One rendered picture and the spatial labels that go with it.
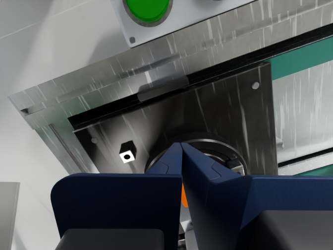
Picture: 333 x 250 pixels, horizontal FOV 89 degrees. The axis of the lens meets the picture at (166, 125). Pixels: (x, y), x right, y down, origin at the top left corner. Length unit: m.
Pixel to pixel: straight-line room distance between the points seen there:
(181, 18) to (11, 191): 0.27
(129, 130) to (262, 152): 0.18
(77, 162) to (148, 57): 0.17
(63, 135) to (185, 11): 0.20
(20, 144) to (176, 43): 0.35
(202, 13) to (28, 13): 0.25
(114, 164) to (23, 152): 0.24
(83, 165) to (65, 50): 0.18
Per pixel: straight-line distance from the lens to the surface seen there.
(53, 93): 0.23
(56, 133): 0.26
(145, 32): 0.20
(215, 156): 0.22
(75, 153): 0.26
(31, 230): 0.61
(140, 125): 0.21
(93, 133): 0.22
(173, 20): 0.20
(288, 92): 0.32
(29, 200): 0.53
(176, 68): 0.20
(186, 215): 0.18
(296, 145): 0.37
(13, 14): 0.36
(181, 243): 0.38
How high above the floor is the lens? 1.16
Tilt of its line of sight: 65 degrees down
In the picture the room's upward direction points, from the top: 172 degrees clockwise
